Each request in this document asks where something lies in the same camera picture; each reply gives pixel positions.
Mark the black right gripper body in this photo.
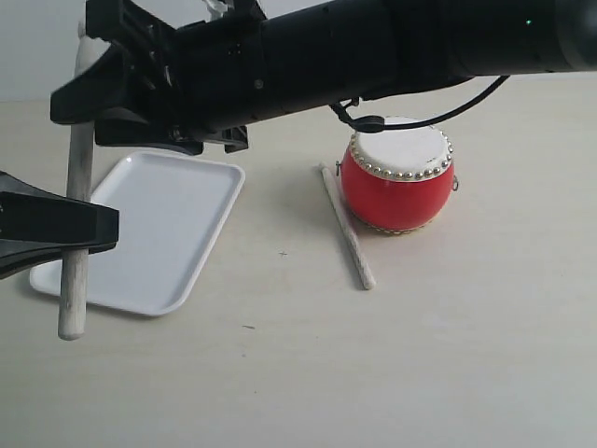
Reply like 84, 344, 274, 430
85, 1, 266, 153

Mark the white drumstick with ball tip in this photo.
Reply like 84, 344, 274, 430
58, 19, 94, 341

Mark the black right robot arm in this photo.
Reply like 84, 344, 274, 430
50, 0, 596, 155

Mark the small red drum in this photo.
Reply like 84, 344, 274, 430
340, 126, 458, 233

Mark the white rectangular plastic tray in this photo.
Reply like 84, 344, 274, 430
29, 150, 247, 318

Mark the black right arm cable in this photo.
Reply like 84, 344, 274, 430
327, 74, 510, 133

